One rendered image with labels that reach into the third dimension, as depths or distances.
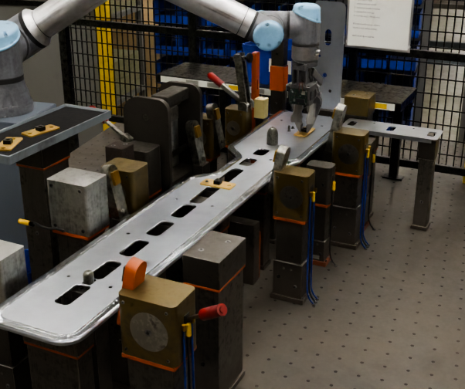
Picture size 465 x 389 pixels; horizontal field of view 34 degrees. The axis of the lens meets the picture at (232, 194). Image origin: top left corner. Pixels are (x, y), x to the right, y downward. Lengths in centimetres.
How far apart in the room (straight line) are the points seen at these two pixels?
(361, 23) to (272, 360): 135
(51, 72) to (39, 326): 323
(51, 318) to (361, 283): 96
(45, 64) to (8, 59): 237
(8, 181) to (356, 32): 128
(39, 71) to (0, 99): 240
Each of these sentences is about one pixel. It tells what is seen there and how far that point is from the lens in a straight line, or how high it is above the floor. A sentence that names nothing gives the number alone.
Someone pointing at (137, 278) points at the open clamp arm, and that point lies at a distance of 126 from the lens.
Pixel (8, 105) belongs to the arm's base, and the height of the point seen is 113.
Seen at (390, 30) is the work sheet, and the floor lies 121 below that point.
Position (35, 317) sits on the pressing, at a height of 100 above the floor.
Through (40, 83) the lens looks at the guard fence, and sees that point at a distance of 451.
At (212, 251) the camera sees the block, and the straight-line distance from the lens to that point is 145.
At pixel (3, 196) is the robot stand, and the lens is 216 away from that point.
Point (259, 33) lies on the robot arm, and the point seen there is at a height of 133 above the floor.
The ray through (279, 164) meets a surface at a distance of 180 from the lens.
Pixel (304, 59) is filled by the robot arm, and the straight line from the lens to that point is 210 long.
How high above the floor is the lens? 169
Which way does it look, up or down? 23 degrees down
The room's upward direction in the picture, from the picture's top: straight up
